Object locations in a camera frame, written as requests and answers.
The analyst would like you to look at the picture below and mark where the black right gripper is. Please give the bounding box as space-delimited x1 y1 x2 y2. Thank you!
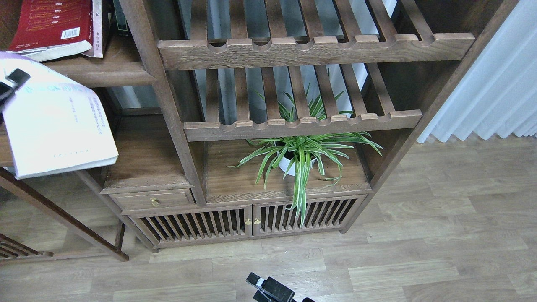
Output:
246 273 296 302

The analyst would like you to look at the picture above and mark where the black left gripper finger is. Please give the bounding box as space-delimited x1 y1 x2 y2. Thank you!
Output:
0 68 31 103

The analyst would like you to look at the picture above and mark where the white lavender paperback book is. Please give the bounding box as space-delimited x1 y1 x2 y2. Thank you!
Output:
1 52 118 179

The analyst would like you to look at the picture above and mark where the red paperback book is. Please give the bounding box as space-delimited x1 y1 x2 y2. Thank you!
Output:
7 0 93 62

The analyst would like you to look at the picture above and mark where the dark maroon hardcover book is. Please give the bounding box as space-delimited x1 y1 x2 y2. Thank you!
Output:
82 0 113 58

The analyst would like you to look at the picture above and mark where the white plant pot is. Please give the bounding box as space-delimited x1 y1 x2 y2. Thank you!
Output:
279 153 316 179

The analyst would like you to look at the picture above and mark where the brass drawer knob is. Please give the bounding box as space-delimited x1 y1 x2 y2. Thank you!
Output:
150 198 160 208

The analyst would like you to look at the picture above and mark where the green spider plant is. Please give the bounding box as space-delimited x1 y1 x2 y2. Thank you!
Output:
227 86 383 227

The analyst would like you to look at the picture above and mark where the green spine book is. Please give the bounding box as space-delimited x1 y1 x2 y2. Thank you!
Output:
113 0 131 36

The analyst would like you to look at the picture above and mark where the dark wooden bookshelf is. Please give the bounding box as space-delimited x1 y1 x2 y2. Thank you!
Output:
0 0 521 252

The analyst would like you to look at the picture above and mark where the white pleated curtain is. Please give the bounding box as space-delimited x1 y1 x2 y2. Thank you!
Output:
417 0 537 143

